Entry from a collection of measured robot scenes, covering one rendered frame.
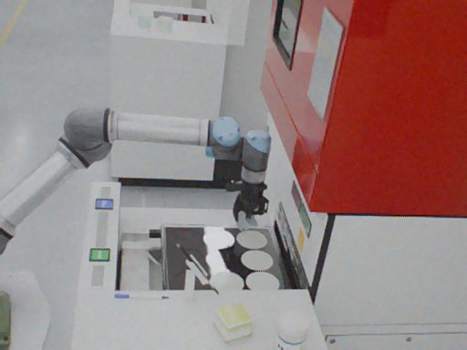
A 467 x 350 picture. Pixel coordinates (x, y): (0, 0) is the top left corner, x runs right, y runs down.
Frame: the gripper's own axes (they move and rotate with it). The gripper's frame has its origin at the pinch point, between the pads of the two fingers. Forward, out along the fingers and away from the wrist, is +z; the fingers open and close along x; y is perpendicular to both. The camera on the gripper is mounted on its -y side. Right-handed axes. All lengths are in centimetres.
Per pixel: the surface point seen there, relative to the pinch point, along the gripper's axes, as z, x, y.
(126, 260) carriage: 3.3, -39.0, -6.1
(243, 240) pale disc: 1.3, -2.6, 4.9
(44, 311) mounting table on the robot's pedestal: 9, -66, -3
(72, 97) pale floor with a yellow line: 91, 74, -302
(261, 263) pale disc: 1.3, -5.4, 17.5
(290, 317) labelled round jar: -15, -27, 52
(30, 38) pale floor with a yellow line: 91, 95, -437
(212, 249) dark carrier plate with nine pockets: 1.3, -14.7, 4.0
